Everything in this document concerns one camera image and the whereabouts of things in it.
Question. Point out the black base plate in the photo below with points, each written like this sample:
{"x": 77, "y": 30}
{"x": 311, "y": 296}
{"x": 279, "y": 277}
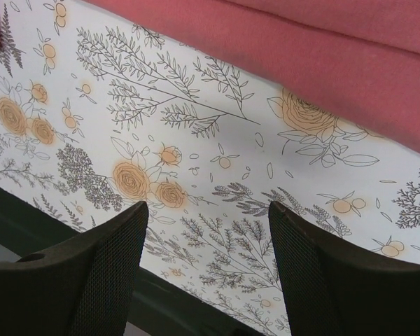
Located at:
{"x": 157, "y": 307}

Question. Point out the pink t shirt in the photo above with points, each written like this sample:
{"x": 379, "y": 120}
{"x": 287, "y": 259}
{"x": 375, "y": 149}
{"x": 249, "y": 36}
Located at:
{"x": 357, "y": 59}

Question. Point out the floral table mat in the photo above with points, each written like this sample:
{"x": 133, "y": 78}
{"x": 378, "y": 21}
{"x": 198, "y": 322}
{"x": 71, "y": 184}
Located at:
{"x": 97, "y": 113}

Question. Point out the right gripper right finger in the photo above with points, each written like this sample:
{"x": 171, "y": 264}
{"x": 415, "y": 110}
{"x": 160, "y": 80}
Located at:
{"x": 333, "y": 287}

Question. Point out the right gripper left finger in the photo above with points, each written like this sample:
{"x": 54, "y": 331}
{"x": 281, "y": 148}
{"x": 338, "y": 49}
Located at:
{"x": 82, "y": 286}

